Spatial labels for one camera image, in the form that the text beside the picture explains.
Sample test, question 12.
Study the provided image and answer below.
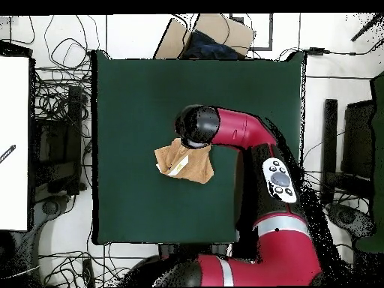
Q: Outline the black marker pen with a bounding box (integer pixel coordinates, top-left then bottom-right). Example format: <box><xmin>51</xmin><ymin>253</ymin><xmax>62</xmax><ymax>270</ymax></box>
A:
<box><xmin>0</xmin><ymin>144</ymin><xmax>17</xmax><ymax>164</ymax></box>

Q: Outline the black rod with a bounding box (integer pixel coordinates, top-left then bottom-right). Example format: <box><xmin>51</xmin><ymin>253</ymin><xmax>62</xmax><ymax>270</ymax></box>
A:
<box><xmin>350</xmin><ymin>13</ymin><xmax>384</xmax><ymax>42</ymax></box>

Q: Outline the white board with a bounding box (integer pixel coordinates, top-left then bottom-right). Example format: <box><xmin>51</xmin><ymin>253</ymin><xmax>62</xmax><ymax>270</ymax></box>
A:
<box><xmin>0</xmin><ymin>55</ymin><xmax>31</xmax><ymax>232</ymax></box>

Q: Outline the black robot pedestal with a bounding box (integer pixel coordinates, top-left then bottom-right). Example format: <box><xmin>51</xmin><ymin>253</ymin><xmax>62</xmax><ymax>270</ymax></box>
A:
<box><xmin>157</xmin><ymin>243</ymin><xmax>233</xmax><ymax>260</ymax></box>

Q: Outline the black power strip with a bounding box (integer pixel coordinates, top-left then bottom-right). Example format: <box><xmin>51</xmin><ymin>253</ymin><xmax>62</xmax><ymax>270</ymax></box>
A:
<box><xmin>81</xmin><ymin>258</ymin><xmax>96</xmax><ymax>288</ymax></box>

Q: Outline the tan terry towel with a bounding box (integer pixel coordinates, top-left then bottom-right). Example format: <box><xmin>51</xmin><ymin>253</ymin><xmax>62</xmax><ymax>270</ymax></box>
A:
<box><xmin>154</xmin><ymin>137</ymin><xmax>215</xmax><ymax>185</ymax></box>

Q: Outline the dark blue clothing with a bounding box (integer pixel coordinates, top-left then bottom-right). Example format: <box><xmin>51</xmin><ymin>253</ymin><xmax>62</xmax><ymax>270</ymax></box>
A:
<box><xmin>181</xmin><ymin>28</ymin><xmax>241</xmax><ymax>60</ymax></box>

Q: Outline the dark green table cloth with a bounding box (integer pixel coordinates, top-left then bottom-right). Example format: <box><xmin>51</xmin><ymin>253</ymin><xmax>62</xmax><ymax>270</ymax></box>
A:
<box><xmin>91</xmin><ymin>49</ymin><xmax>306</xmax><ymax>246</ymax></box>

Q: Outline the black upright bar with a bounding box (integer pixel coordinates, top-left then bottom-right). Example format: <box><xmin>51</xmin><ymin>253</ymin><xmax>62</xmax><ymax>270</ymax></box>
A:
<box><xmin>319</xmin><ymin>98</ymin><xmax>339</xmax><ymax>206</ymax></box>

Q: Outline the black cable tangle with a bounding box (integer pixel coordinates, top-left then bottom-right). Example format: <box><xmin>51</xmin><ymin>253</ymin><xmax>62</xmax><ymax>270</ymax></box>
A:
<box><xmin>301</xmin><ymin>167</ymin><xmax>373</xmax><ymax>287</ymax></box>
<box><xmin>31</xmin><ymin>14</ymin><xmax>100</xmax><ymax>121</ymax></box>

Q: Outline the black equipment rack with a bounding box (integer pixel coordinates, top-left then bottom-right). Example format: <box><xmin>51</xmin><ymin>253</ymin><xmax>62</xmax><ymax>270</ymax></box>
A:
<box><xmin>31</xmin><ymin>85</ymin><xmax>89</xmax><ymax>196</ymax></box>

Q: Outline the brown cardboard box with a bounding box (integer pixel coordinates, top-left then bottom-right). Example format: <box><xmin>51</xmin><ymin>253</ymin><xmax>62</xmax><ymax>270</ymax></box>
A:
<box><xmin>153</xmin><ymin>13</ymin><xmax>256</xmax><ymax>60</ymax></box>

